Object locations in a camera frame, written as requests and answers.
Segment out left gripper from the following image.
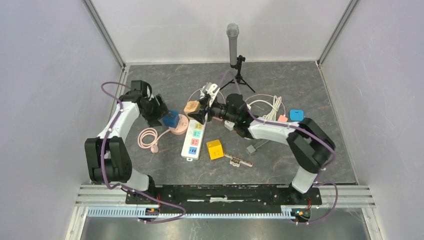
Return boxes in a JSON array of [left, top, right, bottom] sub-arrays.
[[141, 94, 174, 128]]

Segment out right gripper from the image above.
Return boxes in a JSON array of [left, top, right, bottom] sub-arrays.
[[188, 96, 237, 126]]

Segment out beige cube socket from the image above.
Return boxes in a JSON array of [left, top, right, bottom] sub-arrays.
[[183, 100, 201, 116]]

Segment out pink round socket base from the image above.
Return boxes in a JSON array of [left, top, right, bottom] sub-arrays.
[[168, 117, 189, 136]]

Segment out dark blue cube socket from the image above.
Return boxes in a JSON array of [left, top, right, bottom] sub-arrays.
[[162, 111, 180, 129]]

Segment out long white power strip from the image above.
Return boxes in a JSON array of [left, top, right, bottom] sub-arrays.
[[181, 119, 206, 162]]

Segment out yellow cube socket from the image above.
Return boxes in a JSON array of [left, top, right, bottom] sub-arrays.
[[206, 139, 224, 160]]

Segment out small pink plug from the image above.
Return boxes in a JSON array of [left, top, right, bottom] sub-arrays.
[[277, 115, 288, 123]]

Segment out blue plug adapter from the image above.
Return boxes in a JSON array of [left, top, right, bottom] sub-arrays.
[[289, 109, 305, 122]]

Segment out small white power strip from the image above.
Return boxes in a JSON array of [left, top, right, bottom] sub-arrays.
[[224, 120, 235, 131]]

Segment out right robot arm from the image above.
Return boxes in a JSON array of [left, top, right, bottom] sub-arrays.
[[187, 93, 336, 204]]

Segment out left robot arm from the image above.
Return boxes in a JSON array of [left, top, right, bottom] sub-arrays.
[[84, 80, 171, 204]]

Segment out black mini tripod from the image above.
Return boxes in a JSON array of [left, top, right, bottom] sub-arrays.
[[220, 55, 256, 93]]

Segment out grey microphone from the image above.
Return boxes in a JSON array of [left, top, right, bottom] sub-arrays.
[[226, 22, 240, 68]]

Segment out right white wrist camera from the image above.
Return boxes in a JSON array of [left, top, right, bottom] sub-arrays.
[[199, 82, 220, 105]]

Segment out pink coiled cable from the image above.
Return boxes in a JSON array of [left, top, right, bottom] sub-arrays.
[[137, 127, 172, 154]]

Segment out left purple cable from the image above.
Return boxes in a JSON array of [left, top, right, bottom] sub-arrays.
[[100, 81, 186, 225]]

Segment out purple cable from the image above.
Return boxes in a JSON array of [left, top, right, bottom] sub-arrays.
[[215, 70, 339, 225], [100, 81, 186, 225]]

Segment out grey plastic bracket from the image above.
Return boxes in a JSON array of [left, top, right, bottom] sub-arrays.
[[246, 139, 269, 156]]

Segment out white power strip cord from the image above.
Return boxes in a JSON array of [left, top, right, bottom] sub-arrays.
[[248, 96, 283, 121]]

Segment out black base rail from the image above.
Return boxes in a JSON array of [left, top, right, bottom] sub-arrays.
[[125, 184, 323, 215]]

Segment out slotted cable duct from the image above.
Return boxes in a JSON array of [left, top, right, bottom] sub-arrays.
[[86, 206, 299, 220]]

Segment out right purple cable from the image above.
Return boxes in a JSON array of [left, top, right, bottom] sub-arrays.
[[215, 70, 339, 225]]

